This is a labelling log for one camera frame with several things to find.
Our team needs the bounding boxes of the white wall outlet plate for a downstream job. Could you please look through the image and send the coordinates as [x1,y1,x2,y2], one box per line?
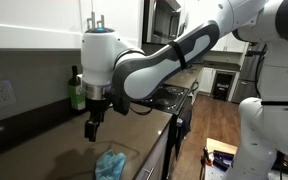
[0,79,17,108]

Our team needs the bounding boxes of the wooden board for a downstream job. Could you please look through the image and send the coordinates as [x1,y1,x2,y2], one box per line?
[205,137,240,156]

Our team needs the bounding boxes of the silver drawer bar handle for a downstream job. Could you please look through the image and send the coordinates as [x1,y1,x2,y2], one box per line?
[143,168,155,180]

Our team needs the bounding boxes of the white upper cabinets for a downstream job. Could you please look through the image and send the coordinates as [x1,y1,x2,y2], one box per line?
[0,0,145,49]

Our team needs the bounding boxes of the robot mounting base platform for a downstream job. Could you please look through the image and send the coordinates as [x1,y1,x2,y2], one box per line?
[202,163,238,180]

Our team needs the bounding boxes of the stainless over-range microwave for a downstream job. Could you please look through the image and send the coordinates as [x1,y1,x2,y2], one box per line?
[143,0,185,46]

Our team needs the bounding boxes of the silver upper cabinet handle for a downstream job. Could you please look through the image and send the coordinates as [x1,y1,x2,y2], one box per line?
[86,11,97,31]
[96,14,105,29]

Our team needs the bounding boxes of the silver oven door handle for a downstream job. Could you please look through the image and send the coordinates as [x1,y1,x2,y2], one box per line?
[175,79,200,128]

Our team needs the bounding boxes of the blue microfiber towel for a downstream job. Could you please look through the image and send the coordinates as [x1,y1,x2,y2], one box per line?
[94,148,127,180]

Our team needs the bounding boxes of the stainless steel refrigerator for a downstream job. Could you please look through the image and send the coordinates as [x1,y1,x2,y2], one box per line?
[232,41,267,104]

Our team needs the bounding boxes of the white background kitchen cabinets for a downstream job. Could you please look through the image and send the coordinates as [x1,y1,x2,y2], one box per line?
[197,31,252,103]

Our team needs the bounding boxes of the dark navy hanging towel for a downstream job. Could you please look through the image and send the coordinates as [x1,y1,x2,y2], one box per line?
[178,108,194,151]

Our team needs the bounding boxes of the black electric stove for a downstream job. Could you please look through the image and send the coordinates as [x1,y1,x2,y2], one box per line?
[140,83,200,180]

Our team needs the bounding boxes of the black wine cooler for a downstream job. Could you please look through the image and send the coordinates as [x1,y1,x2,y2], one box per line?
[212,70,237,102]

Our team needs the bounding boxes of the dark green oil bottle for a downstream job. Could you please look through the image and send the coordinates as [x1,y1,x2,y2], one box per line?
[67,65,87,112]

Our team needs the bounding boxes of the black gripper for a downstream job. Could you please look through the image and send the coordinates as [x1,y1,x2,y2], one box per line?
[84,97,112,143]

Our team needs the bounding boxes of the black coil stove burner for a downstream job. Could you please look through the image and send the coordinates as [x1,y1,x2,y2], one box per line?
[156,97,178,108]
[165,86,186,95]

